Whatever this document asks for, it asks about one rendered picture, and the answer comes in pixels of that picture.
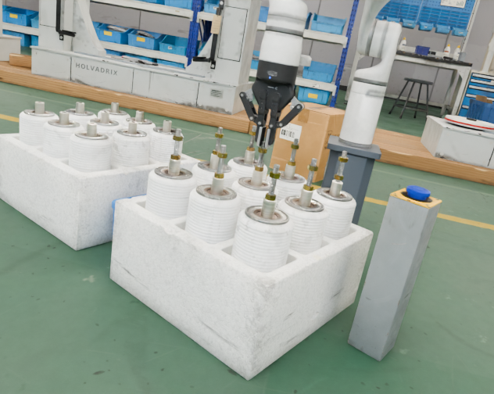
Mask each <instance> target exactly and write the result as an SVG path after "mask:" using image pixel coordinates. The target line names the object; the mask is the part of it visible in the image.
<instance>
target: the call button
mask: <svg viewBox="0 0 494 394"><path fill-rule="evenodd" d="M406 191H407V192H408V193H407V194H408V196H410V197H412V198H415V199H420V200H425V199H426V198H427V197H430V194H431V192H430V191H429V190H427V189H426V188H422V187H419V186H415V185H409V186H407V188H406Z"/></svg>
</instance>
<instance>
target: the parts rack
mask: <svg viewBox="0 0 494 394"><path fill-rule="evenodd" d="M202 1H203V0H193V1H192V10H190V9H181V8H176V7H171V6H167V5H158V4H153V3H148V2H140V1H135V0H90V2H95V3H100V4H105V5H113V6H118V7H123V8H128V9H136V10H141V11H146V12H151V13H158V14H163V15H168V16H176V17H181V18H186V19H190V27H189V34H188V47H187V53H186V56H179V55H175V54H170V53H166V52H161V51H155V50H149V49H145V48H137V47H133V46H129V45H120V44H116V43H112V42H107V41H100V43H101V45H102V47H103V48H107V49H112V50H116V51H120V52H128V53H132V54H136V55H141V56H148V57H152V58H157V59H165V60H169V61H174V62H178V63H184V68H185V69H186V67H187V66H189V65H191V64H192V63H193V61H192V59H193V58H192V56H197V55H198V53H196V49H197V43H198V36H199V31H200V36H201V40H202V43H203V42H204V41H208V40H209V38H210V36H211V35H212V33H211V27H212V22H213V15H216V14H213V13H204V12H202V9H204V6H202ZM358 5H359V0H354V2H353V7H352V11H351V15H350V18H349V25H348V28H347V32H346V36H342V35H337V34H329V33H324V32H320V31H315V30H306V29H305V30H304V34H303V37H302V38H303V39H308V40H313V41H321V42H326V43H331V44H336V45H343V50H342V56H341V59H340V63H339V67H338V73H337V77H336V81H335V82H331V83H330V84H329V83H325V82H320V81H313V80H308V79H304V78H302V76H299V75H297V77H296V81H295V84H296V85H301V86H305V87H309V88H317V89H321V90H325V91H333V93H332V98H331V101H330V103H331V104H330V105H329V106H330V107H334V108H335V104H337V102H336V99H337V95H338V90H339V85H340V82H341V80H342V72H343V69H344V65H345V59H346V56H347V52H348V48H349V42H350V38H351V35H352V31H353V25H354V21H355V18H356V11H357V8H358ZM200 21H202V26H203V30H204V32H203V38H202V31H201V27H200ZM204 22H205V25H204ZM266 24H267V23H264V22H260V21H258V25H257V31H262V32H265V29H266ZM2 29H5V30H12V31H17V32H21V33H25V34H33V35H37V36H38V35H39V29H37V28H33V27H25V26H20V25H16V24H11V23H4V22H2ZM256 71H257V70H254V69H250V73H249V76H252V77H255V76H256Z"/></svg>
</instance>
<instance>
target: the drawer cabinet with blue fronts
mask: <svg viewBox="0 0 494 394"><path fill-rule="evenodd" d="M461 80H462V77H461V76H459V78H458V81H457V83H456V87H455V91H454V93H453V97H452V100H451V103H450V106H451V107H453V105H454V102H455V99H456V95H457V92H458V90H459V86H460V82H461ZM476 95H482V96H486V97H487V99H490V100H492V102H494V73H487V72H482V71H477V70H470V72H469V74H468V77H467V82H466V84H465V87H464V91H463V94H462V96H461V99H460V104H459V106H458V109H457V111H456V116H461V117H466V115H467V111H468V107H469V105H470V103H469V101H470V99H476Z"/></svg>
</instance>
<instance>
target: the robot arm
mask: <svg viewBox="0 0 494 394"><path fill-rule="evenodd" d="M389 1H390V0H366V1H365V5H364V8H363V15H362V19H361V22H360V29H359V31H358V37H357V40H356V49H357V51H358V53H359V54H361V55H364V56H371V57H376V58H381V62H380V63H379V64H378V65H376V66H373V67H371V68H366V69H361V70H357V71H356V72H355V73H354V77H353V83H352V87H351V90H350V93H349V100H348V103H347V107H346V110H345V116H344V120H343V123H342V129H341V132H340V136H339V140H338V141H339V142H341V143H342V144H345V145H350V146H353V147H357V148H363V149H369V148H370V147H371V143H372V141H373V137H374V132H375V129H376V126H377V122H378V117H379V114H380V111H381V106H382V103H383V99H384V96H385V90H386V88H387V87H386V86H387V84H388V79H389V75H390V72H391V68H392V64H393V61H394V58H395V56H396V52H397V49H398V46H399V42H400V38H401V36H402V27H401V25H400V24H399V23H393V22H388V21H382V20H375V17H376V15H377V14H378V13H379V12H380V10H381V9H382V8H383V7H384V6H385V5H386V4H387V3H388V2H389ZM269 5H270V7H269V11H268V16H267V24H266V29H265V33H264V36H263V41H262V45H261V49H260V57H259V62H258V67H257V71H256V80H255V82H254V84H253V85H252V88H251V89H249V90H248V91H242V92H240V94H239V96H240V99H241V101H242V104H243V106H244V108H245V111H246V113H247V116H248V118H249V120H250V121H253V122H254V123H256V125H257V129H256V136H255V142H257V143H256V145H258V146H261V145H262V141H264V137H265V132H266V128H267V127H265V125H266V123H267V115H268V113H269V109H270V121H269V125H268V127H269V128H267V133H266V137H265V142H264V148H269V147H270V146H271V145H272V144H273V143H274V138H275V134H276V130H277V128H283V127H286V126H287V125H288V124H289V123H290V122H291V121H292V120H293V119H294V118H295V117H296V116H297V115H298V114H299V113H300V112H301V111H302V110H303V109H304V108H305V105H304V104H303V103H300V101H299V100H298V99H297V98H296V97H295V81H296V77H297V72H298V68H299V65H301V66H310V64H311V57H310V56H306V55H302V54H301V52H302V37H303V34H304V30H305V25H306V18H307V13H308V8H307V5H306V3H305V2H303V1H301V0H269ZM253 95H254V96H255V98H256V101H257V103H258V105H259V108H258V114H257V112H256V109H255V106H254V105H253V102H252V101H253ZM290 102H292V104H291V105H290V110H291V111H290V112H289V113H288V114H287V115H286V116H285V117H284V118H283V119H282V120H281V121H279V118H280V115H281V111H282V110H283V108H285V107H286V106H287V104H289V103H290Z"/></svg>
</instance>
